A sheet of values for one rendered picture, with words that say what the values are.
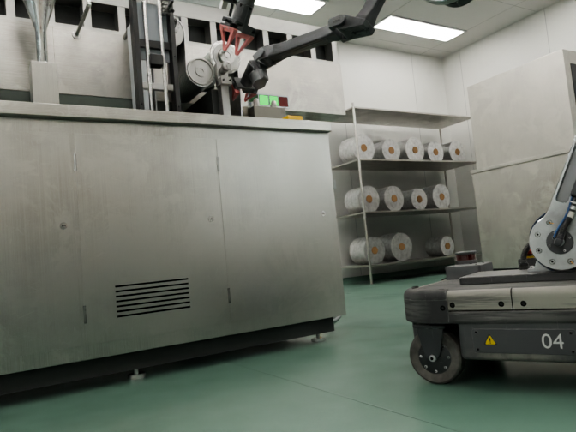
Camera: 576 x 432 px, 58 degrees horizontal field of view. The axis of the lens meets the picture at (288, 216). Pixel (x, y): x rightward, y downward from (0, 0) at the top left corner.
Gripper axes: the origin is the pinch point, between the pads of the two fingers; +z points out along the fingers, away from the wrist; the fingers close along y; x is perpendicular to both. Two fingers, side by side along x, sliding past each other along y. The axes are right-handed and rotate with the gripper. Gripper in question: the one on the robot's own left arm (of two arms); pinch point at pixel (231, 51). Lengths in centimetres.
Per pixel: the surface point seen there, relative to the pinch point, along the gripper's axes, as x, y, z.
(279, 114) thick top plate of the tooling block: -20, -61, 17
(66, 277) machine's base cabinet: -4, 36, 81
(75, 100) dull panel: -83, -3, 39
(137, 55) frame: -42.8, 2.2, 11.8
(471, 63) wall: -123, -543, -104
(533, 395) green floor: 121, 1, 52
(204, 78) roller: -42, -32, 12
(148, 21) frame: -51, -5, -1
